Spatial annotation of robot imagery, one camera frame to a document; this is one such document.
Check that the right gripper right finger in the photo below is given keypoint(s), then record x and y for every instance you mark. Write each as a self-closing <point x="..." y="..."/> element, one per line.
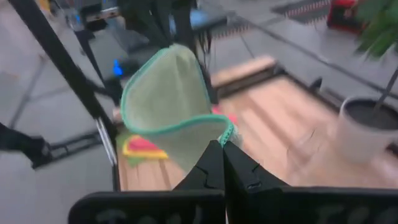
<point x="280" y="205"/>

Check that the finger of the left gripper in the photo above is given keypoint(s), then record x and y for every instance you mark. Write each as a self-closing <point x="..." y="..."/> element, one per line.
<point x="146" y="18"/>
<point x="185" y="25"/>

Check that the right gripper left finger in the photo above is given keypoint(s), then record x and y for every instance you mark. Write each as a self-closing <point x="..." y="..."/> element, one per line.
<point x="174" y="208"/>

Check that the pale green towel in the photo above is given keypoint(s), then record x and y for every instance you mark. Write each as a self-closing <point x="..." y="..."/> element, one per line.
<point x="168" y="93"/>

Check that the pink towel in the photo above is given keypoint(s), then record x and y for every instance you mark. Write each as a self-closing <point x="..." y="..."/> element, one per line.
<point x="143" y="144"/>

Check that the grey side desk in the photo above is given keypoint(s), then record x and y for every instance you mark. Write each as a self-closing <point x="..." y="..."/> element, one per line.
<point x="124" y="40"/>

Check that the white plant pot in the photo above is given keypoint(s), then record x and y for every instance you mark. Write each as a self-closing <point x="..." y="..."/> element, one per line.
<point x="360" y="137"/>

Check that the black floor grille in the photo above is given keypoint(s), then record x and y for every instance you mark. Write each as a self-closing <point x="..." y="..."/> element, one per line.
<point x="301" y="11"/>

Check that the red floor object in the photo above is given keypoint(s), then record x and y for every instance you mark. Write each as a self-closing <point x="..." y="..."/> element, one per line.
<point x="343" y="14"/>

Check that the green leafy plant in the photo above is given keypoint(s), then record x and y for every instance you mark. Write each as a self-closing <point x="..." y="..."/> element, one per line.
<point x="379" y="25"/>

